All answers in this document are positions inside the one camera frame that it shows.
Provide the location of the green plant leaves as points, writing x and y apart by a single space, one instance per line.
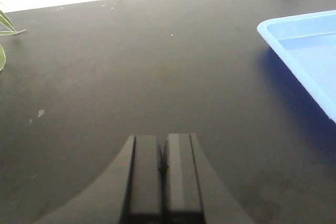
10 30

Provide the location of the blue plastic tray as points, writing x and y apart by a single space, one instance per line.
306 45

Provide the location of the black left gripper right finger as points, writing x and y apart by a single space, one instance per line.
193 191

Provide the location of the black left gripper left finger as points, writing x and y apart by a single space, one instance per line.
128 191

